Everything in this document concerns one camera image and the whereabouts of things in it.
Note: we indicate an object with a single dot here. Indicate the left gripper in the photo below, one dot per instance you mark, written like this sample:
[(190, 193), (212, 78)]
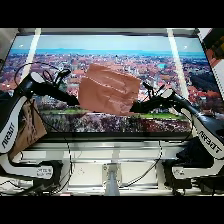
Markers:
[(71, 99)]

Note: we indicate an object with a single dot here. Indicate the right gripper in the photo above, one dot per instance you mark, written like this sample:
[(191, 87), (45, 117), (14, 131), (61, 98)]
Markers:
[(141, 106)]

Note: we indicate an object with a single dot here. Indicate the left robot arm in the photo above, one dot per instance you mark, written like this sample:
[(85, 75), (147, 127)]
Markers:
[(11, 115)]

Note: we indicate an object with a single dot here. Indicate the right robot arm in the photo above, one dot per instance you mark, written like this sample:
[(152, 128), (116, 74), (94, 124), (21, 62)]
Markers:
[(208, 131)]

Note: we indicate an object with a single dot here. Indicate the brown garment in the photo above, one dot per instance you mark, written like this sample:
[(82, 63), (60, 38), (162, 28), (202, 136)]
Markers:
[(31, 128)]

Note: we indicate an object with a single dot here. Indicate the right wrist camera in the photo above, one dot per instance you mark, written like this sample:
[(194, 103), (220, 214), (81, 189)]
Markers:
[(148, 87)]

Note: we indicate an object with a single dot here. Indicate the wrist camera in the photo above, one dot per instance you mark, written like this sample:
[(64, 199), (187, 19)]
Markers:
[(62, 74), (148, 87)]

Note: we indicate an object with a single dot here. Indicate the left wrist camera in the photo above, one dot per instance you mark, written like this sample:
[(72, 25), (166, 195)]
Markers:
[(62, 74)]

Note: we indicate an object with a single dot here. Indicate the silver frame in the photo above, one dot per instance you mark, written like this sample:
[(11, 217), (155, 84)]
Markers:
[(113, 166)]

